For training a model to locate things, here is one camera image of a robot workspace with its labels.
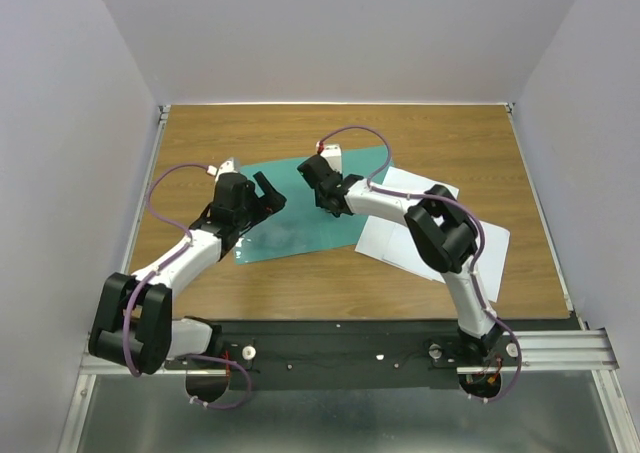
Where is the teal paper folder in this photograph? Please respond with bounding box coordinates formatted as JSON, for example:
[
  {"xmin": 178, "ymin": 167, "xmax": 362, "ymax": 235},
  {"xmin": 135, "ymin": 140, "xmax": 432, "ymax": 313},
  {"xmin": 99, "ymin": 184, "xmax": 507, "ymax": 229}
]
[{"xmin": 234, "ymin": 157, "xmax": 367, "ymax": 265}]

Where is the white paper sheet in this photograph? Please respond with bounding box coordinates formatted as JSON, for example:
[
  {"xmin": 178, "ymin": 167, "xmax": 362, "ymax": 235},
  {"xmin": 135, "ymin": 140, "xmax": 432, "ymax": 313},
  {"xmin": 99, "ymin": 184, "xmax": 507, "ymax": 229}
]
[
  {"xmin": 382, "ymin": 221, "xmax": 510, "ymax": 302},
  {"xmin": 355, "ymin": 166, "xmax": 436, "ymax": 260}
]

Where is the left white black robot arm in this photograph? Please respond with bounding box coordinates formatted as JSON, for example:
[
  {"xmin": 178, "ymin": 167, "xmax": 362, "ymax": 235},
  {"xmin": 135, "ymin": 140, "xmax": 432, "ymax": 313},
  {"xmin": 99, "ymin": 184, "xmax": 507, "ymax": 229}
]
[{"xmin": 88, "ymin": 172, "xmax": 286, "ymax": 376}]

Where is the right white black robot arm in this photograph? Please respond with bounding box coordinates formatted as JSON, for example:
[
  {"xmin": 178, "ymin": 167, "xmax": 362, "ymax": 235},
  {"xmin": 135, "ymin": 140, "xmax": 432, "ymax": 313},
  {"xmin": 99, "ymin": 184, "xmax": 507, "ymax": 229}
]
[{"xmin": 297, "ymin": 154, "xmax": 505, "ymax": 366}]

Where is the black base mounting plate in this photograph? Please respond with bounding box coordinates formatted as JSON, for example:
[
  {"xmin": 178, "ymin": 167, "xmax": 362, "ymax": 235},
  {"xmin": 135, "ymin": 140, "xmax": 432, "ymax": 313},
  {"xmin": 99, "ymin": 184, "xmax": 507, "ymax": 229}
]
[{"xmin": 99, "ymin": 317, "xmax": 591, "ymax": 392}]

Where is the metal sheet front panel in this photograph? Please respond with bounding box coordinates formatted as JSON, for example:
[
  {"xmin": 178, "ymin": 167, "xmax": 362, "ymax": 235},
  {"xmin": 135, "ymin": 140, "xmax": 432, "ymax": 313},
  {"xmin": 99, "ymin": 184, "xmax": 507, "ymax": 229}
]
[{"xmin": 59, "ymin": 372, "xmax": 639, "ymax": 452}]

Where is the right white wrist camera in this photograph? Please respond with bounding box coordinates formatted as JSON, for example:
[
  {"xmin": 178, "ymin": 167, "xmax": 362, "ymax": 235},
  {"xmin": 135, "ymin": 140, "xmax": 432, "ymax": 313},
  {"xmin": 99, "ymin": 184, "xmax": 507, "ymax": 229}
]
[{"xmin": 316, "ymin": 142, "xmax": 342, "ymax": 173}]

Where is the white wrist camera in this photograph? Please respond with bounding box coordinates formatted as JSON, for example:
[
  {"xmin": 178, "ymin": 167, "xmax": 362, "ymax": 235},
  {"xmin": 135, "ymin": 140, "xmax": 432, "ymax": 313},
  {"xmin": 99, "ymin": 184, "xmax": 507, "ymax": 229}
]
[
  {"xmin": 206, "ymin": 157, "xmax": 241, "ymax": 178},
  {"xmin": 316, "ymin": 142, "xmax": 342, "ymax": 173}
]

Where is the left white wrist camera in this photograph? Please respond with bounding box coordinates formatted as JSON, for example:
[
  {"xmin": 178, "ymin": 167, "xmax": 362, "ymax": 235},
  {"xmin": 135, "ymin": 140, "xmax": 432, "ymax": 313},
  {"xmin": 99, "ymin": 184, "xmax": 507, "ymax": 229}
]
[{"xmin": 206, "ymin": 157, "xmax": 241, "ymax": 178}]

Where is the left table edge rail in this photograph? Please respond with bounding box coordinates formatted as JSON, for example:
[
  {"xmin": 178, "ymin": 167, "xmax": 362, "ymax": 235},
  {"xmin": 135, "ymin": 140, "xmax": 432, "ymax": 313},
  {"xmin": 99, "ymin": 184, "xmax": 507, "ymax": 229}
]
[{"xmin": 113, "ymin": 104, "xmax": 171, "ymax": 276}]

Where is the table edge rail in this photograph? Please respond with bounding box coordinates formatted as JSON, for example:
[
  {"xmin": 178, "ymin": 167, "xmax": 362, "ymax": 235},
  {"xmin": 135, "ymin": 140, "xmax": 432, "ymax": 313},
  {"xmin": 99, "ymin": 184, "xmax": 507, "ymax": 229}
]
[
  {"xmin": 113, "ymin": 104, "xmax": 171, "ymax": 276},
  {"xmin": 504, "ymin": 102, "xmax": 589, "ymax": 330}
]

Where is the right table edge rail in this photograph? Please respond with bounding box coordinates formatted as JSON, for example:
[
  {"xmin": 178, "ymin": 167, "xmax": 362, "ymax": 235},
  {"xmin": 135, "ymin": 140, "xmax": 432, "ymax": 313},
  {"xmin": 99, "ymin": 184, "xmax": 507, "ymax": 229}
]
[{"xmin": 504, "ymin": 102, "xmax": 589, "ymax": 330}]

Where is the aluminium extrusion rail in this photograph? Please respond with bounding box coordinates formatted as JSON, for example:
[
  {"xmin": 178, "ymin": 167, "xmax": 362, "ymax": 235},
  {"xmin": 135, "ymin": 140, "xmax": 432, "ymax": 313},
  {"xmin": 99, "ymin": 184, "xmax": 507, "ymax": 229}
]
[{"xmin": 79, "ymin": 329, "xmax": 619, "ymax": 377}]

